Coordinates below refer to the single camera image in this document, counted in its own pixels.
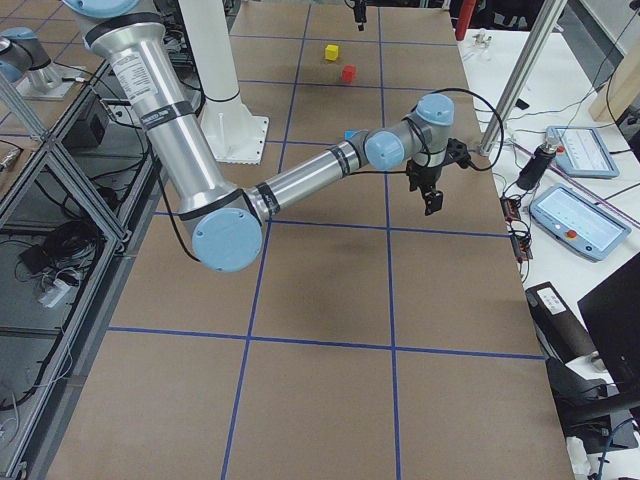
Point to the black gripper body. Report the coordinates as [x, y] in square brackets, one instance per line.
[423, 175]
[358, 9]

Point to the red wooden cube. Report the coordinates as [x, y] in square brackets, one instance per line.
[348, 74]

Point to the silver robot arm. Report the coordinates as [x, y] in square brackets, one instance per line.
[224, 220]

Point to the yellow wooden cube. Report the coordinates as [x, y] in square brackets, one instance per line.
[331, 52]

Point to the orange circuit board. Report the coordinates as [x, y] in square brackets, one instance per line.
[519, 231]

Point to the red cylinder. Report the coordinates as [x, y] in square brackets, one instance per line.
[464, 18]

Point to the black water bottle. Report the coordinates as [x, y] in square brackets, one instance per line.
[532, 172]

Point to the far teach pendant tablet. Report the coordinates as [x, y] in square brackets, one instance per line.
[582, 153]

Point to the teach pendant tablet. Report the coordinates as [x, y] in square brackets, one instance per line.
[582, 153]
[578, 224]

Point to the near teach pendant tablet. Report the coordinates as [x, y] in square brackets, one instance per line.
[578, 224]

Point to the black monitor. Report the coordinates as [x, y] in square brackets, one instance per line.
[611, 314]

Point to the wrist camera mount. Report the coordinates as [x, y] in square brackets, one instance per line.
[457, 153]

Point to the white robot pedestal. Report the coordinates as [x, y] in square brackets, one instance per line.
[234, 134]

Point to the aluminium frame post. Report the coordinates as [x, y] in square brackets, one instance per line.
[536, 40]

